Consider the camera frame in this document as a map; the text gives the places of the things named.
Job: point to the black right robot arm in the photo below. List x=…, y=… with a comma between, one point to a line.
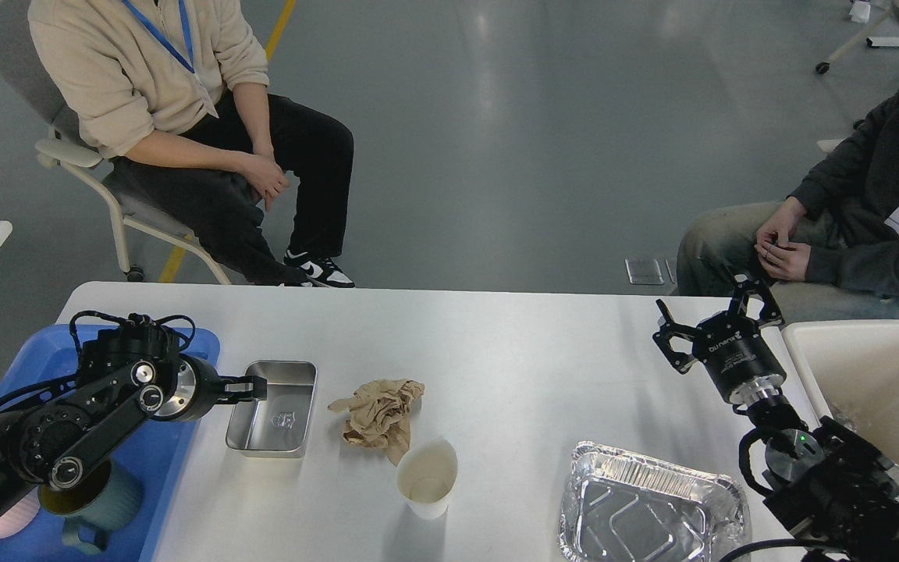
x=830, y=488

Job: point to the grey office chair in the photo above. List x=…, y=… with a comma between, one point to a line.
x=127, y=207

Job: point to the person in dark hoodie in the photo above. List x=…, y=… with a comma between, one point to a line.
x=829, y=250

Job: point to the white chair base background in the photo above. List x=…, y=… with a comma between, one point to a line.
x=871, y=31

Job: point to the white plastic bin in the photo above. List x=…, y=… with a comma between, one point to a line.
x=849, y=371

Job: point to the crumpled brown paper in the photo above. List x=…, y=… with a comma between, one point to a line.
x=379, y=416

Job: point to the blue plastic tray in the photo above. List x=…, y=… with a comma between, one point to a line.
x=153, y=454

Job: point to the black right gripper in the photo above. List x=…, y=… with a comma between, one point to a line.
x=734, y=355

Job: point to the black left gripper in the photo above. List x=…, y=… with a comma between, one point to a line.
x=199, y=388

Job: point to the stainless steel rectangular tin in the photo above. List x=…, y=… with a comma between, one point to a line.
x=275, y=427

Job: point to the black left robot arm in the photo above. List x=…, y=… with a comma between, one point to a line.
x=56, y=432

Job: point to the teal mug yellow inside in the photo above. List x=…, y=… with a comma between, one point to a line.
x=105, y=502

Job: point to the white paper cup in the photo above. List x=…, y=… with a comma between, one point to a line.
x=425, y=478

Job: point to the metal floor socket plate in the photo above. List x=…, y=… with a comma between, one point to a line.
x=650, y=272

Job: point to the pink ribbed mug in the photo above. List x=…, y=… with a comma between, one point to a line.
x=20, y=515

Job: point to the aluminium foil tray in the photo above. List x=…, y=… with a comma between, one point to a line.
x=619, y=505

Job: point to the person in beige sweater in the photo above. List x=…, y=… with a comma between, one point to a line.
x=176, y=94

